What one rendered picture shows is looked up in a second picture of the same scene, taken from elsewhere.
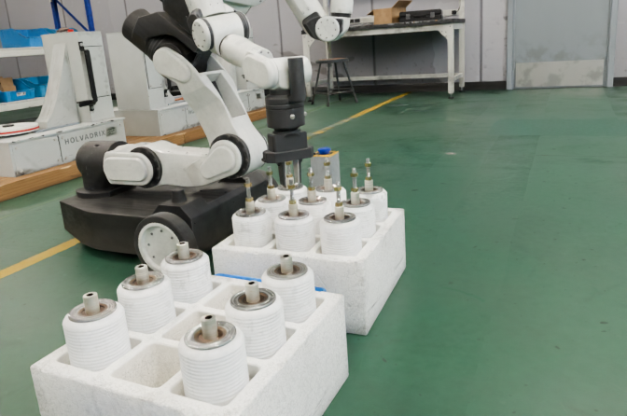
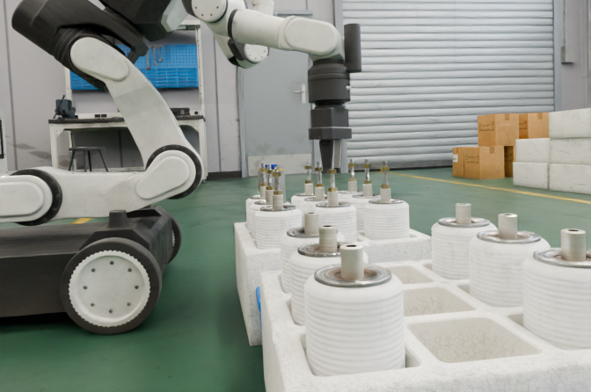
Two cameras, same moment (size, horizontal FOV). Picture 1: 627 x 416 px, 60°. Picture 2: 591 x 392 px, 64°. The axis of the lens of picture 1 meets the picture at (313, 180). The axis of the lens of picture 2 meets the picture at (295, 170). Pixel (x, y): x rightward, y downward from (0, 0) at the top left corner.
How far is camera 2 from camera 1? 0.87 m
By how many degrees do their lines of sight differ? 35
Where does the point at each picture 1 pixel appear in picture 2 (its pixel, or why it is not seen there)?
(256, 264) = not seen: hidden behind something
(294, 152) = (343, 129)
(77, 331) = (382, 299)
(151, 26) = (69, 11)
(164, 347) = (426, 325)
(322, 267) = (392, 252)
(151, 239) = (91, 278)
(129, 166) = (11, 194)
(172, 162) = (80, 187)
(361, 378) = not seen: hidden behind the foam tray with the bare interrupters
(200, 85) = (142, 84)
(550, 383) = not seen: outside the picture
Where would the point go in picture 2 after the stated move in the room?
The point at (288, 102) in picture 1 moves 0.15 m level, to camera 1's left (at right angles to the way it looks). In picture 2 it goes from (346, 71) to (283, 66)
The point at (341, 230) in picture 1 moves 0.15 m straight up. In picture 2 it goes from (403, 210) to (400, 138)
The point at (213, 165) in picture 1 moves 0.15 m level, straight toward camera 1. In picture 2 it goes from (157, 181) to (190, 183)
